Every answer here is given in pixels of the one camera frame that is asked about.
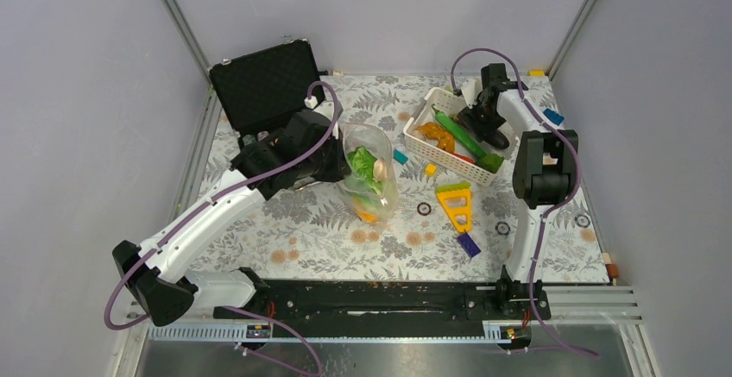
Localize purple eggplant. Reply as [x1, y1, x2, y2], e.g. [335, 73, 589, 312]
[485, 130, 510, 150]

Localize green lettuce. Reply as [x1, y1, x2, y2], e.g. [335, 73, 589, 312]
[344, 146, 384, 207]

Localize clear zip top bag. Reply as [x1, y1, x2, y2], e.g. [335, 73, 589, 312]
[338, 123, 398, 225]

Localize green cucumber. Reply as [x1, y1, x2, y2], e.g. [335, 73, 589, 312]
[433, 109, 488, 159]

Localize white plastic basket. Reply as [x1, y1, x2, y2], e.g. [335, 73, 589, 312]
[403, 87, 519, 186]

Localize yellow bell pepper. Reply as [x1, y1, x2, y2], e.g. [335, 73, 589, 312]
[355, 210, 380, 224]

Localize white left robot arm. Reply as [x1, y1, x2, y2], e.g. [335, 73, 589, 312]
[113, 108, 349, 327]

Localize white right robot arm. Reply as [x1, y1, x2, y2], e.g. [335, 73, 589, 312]
[457, 63, 579, 318]

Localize orange brown food piece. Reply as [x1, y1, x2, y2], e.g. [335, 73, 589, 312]
[416, 122, 455, 154]

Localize green plastic piece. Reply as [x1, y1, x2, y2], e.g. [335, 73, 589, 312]
[476, 154, 505, 173]

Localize teal toy block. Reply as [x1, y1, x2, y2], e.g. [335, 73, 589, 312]
[393, 149, 408, 165]

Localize blue toy brick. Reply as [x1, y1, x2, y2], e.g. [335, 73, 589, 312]
[543, 108, 565, 127]

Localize small yellow toy block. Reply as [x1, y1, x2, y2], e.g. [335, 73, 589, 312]
[424, 163, 437, 177]

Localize yellow triangular plastic tool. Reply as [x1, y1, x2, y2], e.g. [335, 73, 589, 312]
[435, 182, 472, 234]

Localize black poker chip case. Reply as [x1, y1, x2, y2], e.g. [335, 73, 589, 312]
[208, 39, 320, 148]

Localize floral table mat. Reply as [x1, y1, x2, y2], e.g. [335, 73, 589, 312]
[192, 75, 609, 284]

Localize purple toy brick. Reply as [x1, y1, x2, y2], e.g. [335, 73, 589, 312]
[456, 232, 481, 258]

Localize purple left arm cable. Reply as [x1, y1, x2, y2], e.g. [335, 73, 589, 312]
[103, 81, 343, 377]

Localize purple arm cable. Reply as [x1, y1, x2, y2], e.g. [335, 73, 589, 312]
[103, 81, 343, 377]
[450, 47, 601, 360]

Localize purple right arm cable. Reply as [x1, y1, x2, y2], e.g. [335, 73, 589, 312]
[450, 47, 601, 360]

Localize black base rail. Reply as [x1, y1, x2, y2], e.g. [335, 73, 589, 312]
[244, 279, 552, 338]

